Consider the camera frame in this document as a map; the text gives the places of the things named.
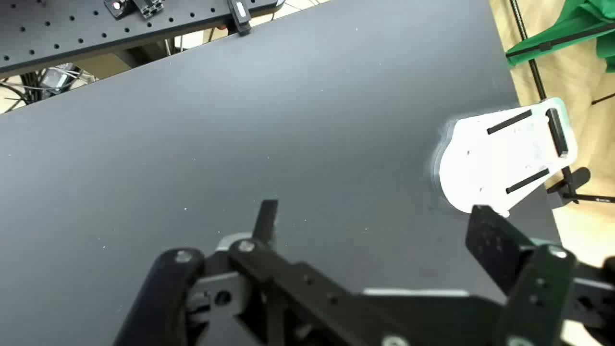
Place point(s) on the thin black stand pole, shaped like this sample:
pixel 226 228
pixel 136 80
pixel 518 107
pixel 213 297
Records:
pixel 528 49

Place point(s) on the green plastic object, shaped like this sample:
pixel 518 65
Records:
pixel 570 30

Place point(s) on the black clamp knob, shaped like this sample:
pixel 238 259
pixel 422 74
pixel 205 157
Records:
pixel 570 186

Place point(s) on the black bracket on breadboard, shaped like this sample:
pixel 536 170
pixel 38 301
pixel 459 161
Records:
pixel 240 17

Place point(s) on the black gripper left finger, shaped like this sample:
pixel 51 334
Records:
pixel 290 282

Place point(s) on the aluminium mounting block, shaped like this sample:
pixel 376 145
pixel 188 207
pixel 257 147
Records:
pixel 136 7

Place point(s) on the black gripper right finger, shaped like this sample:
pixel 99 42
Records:
pixel 532 282

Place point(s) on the white slotted metal plate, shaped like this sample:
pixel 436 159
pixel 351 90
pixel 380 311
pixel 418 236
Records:
pixel 501 161

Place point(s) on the black perforated breadboard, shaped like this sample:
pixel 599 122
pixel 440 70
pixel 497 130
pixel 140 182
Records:
pixel 71 32

